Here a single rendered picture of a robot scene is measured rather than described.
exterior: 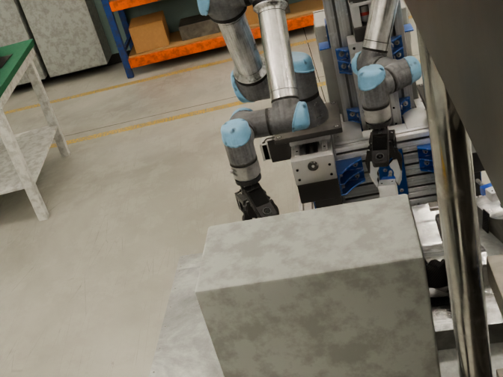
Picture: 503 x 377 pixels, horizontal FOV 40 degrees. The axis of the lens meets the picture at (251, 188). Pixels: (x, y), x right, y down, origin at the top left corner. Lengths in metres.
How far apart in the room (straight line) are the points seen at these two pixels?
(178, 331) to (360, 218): 1.07
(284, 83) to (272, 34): 0.14
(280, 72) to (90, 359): 1.90
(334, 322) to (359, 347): 0.06
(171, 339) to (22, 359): 1.69
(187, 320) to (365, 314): 1.11
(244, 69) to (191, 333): 0.83
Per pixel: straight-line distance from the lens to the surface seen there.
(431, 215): 2.02
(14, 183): 4.70
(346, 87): 2.47
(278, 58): 1.88
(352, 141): 2.36
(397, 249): 0.91
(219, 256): 0.98
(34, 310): 3.85
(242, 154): 1.79
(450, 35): 0.43
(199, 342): 1.91
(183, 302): 2.07
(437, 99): 1.05
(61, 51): 7.17
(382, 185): 2.06
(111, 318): 3.53
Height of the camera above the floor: 2.00
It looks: 28 degrees down
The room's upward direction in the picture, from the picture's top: 15 degrees counter-clockwise
